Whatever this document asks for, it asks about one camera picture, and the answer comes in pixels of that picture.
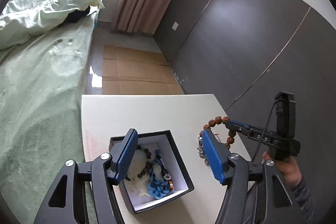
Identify black jewelry box white lining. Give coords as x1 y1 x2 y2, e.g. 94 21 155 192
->
120 130 194 214

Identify grey patterned right sleeve forearm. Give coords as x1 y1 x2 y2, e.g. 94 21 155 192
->
291 177 319 224

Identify jewelry pile on table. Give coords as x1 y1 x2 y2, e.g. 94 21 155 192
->
197 131 209 166

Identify person's right hand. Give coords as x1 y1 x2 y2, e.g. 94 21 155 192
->
262 151 302 188

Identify flattened cardboard sheet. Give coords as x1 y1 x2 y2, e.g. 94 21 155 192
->
102 46 183 95

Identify green bed sheet mattress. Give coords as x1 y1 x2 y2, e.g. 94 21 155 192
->
1 11 97 223

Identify black item on bed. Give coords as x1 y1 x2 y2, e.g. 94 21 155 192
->
64 6 91 23

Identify light green crumpled duvet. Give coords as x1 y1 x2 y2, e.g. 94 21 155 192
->
1 0 104 50

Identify dark bead bracelet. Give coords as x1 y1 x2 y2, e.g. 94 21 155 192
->
123 144 153 181

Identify black cable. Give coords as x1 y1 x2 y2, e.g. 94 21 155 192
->
250 99 283 163

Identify blue disc necklace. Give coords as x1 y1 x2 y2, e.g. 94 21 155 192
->
146 149 172 200

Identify white wall socket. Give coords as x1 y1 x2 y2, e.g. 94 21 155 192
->
172 22 179 31

